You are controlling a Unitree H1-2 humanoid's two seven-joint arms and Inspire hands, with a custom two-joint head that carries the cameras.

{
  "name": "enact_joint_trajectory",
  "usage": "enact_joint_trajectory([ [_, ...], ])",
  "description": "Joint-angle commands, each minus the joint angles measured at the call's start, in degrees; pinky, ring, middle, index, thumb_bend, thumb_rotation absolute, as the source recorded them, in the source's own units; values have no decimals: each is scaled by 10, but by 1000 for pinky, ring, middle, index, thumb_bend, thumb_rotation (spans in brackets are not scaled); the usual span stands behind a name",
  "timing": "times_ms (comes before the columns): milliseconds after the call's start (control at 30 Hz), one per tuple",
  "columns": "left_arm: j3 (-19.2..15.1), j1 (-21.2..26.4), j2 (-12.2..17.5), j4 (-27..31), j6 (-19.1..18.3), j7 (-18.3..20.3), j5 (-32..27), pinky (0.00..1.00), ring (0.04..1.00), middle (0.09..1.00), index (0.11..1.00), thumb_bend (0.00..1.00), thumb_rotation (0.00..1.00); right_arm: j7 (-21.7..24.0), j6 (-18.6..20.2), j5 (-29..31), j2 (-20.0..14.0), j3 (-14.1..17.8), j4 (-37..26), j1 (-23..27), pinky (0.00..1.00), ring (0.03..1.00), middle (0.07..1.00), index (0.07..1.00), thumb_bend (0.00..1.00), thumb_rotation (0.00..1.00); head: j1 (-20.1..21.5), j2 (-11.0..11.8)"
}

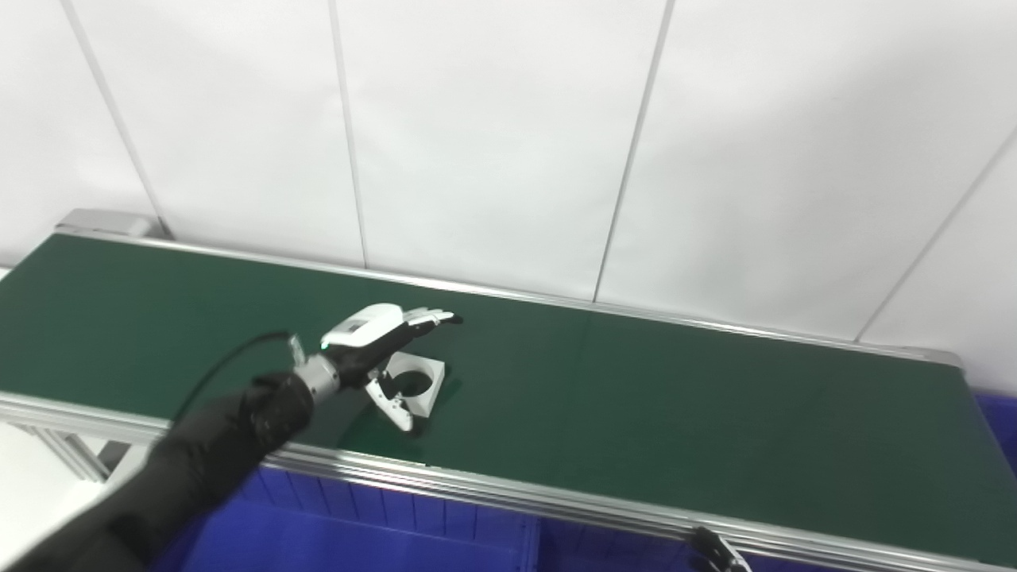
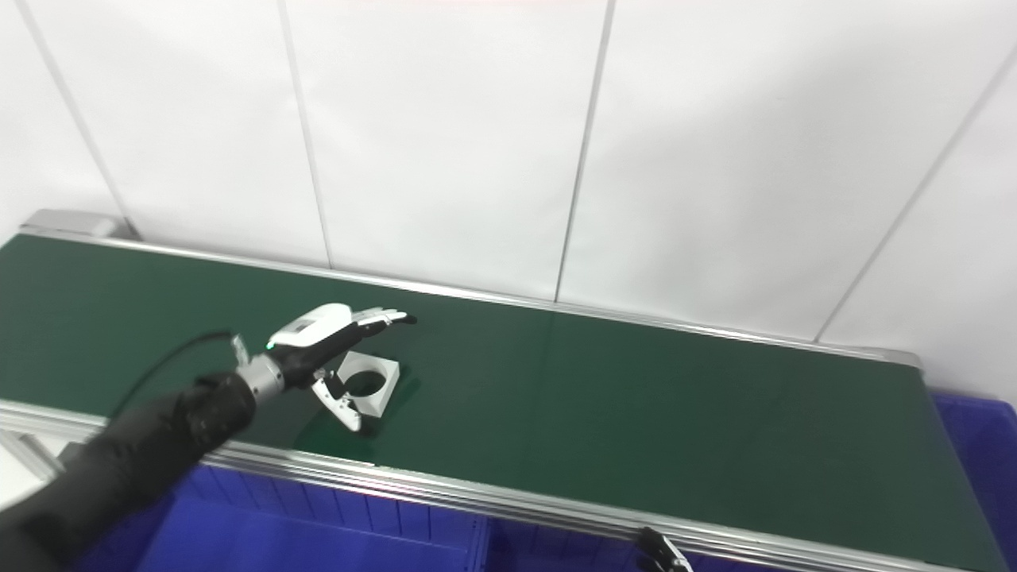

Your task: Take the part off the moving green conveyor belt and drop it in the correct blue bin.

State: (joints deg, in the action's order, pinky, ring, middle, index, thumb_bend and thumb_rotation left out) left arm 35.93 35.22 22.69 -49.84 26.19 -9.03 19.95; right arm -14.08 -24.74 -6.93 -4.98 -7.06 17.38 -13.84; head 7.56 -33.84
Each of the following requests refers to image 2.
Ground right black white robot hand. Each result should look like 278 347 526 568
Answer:
636 527 692 572

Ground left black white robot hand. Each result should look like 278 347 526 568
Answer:
266 303 418 434

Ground white square part round hole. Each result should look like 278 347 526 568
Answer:
334 350 400 419

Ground green conveyor belt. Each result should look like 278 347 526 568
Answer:
0 226 1017 572
0 234 1010 572

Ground grey conveyor motor housing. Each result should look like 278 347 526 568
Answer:
20 209 136 239

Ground aluminium conveyor support leg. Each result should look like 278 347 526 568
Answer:
0 429 64 477

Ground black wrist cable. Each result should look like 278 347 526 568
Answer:
107 330 249 422

